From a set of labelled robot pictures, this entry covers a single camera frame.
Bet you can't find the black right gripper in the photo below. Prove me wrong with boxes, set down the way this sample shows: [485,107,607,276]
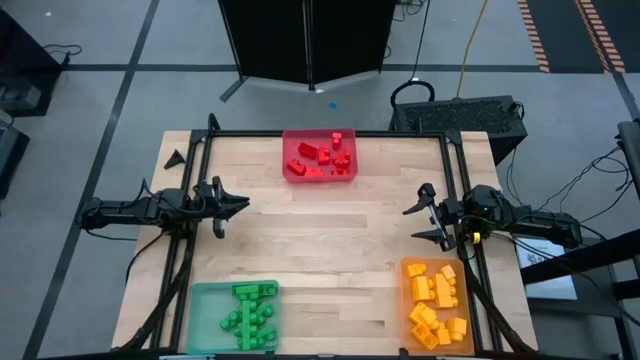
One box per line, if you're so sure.
[402,182,471,253]

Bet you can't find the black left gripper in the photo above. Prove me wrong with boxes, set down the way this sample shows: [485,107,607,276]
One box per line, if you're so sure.
[195,175,251,240]

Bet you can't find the large yellow toy block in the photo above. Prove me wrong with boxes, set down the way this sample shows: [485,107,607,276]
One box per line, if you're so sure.
[411,276,434,303]
[407,301,431,326]
[432,273,460,310]

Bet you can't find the long green toy block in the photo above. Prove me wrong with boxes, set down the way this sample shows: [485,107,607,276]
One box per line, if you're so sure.
[238,295,257,352]
[231,281,279,298]
[219,309,241,332]

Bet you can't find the red translucent plastic bin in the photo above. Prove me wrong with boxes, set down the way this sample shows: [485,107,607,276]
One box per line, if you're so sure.
[281,128,359,185]

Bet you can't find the orange translucent plastic bin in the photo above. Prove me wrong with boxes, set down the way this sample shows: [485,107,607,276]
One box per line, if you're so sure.
[397,256,476,357]

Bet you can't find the black computer case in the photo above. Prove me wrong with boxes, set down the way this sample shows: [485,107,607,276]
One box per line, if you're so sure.
[388,94,529,165]

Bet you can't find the teal translucent plastic bin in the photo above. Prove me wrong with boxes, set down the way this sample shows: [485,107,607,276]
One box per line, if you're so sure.
[183,279,280,357]

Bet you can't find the white printed paper sheet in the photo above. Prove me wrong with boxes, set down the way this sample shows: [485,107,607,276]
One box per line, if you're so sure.
[514,237,579,302]

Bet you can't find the black metal side stand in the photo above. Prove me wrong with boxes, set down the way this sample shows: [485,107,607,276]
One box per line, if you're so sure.
[519,227,640,360]

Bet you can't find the black equipment panel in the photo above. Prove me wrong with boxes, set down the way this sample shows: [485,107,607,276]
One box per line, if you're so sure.
[617,118,640,201]

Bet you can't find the black orange-striped floor mat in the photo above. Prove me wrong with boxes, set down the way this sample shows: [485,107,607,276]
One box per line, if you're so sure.
[517,0,640,75]

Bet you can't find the black equipment case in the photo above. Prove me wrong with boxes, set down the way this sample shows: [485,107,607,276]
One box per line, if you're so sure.
[0,124,31,201]

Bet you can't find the black desk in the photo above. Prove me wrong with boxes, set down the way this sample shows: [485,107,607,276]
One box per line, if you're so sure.
[0,8,64,119]

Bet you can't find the black triangular bracket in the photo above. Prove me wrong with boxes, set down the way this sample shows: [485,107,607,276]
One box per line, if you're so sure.
[163,148,187,170]

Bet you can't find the black metal table frame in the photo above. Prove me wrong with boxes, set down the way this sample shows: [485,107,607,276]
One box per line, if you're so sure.
[110,112,540,360]

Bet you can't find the black cable loop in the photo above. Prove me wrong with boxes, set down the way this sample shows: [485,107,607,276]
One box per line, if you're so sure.
[389,79,436,109]

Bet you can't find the yellow hanging cable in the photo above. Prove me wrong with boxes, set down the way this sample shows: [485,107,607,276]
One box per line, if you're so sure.
[455,0,490,100]

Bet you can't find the black loose floor cables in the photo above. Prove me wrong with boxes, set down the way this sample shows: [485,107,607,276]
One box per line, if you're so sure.
[547,144,639,236]

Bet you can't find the black hanging cable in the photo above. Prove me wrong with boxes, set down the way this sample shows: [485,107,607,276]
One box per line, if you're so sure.
[409,0,432,84]

